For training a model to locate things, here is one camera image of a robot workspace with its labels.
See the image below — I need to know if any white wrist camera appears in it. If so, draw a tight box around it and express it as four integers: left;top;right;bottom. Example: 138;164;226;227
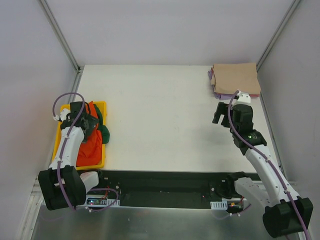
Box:
59;108;71;122
234;91;251;106

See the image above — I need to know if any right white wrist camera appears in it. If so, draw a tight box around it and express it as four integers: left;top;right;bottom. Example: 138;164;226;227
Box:
234;91;251;106

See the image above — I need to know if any aluminium frame post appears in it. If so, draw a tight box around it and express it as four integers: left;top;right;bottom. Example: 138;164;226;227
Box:
38;0;81;74
256;0;303;72

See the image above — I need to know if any right white cable duct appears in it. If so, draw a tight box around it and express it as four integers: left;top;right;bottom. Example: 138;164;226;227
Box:
210;200;228;211

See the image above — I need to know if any green t-shirt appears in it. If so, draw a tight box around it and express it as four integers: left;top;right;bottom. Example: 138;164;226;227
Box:
94;104;110;144

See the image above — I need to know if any yellow plastic bin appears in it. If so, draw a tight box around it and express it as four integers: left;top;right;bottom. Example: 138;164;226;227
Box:
51;100;108;171

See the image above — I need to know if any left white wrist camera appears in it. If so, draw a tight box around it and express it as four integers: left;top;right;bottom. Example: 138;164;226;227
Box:
59;108;71;122

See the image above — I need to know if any orange t-shirt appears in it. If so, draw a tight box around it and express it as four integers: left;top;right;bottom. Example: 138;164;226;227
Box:
76;101;103;167

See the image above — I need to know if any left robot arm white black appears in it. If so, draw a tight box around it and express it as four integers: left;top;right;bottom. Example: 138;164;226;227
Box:
38;101;106;211

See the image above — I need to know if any folded lavender t-shirt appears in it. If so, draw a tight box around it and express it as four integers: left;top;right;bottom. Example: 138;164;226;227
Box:
208;64;241;100

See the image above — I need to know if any right aluminium frame post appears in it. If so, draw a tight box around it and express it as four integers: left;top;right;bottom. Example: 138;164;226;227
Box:
256;0;303;72

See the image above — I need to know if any folded pink t-shirt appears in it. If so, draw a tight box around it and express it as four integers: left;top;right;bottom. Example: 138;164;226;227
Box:
249;94;260;98

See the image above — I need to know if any white cable duct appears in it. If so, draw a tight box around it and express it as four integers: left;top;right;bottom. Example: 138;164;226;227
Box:
210;200;228;211
86;197;120;208

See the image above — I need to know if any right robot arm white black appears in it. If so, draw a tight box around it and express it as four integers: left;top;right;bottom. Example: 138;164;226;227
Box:
212;102;314;240

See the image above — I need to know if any folded tan t-shirt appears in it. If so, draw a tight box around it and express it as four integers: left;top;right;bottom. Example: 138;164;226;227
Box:
211;62;261;96

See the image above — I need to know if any left aluminium frame post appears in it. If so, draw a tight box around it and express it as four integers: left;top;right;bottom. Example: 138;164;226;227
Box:
38;0;81;74

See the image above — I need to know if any left white cable duct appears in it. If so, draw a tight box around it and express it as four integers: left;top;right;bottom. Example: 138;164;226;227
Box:
86;197;120;208

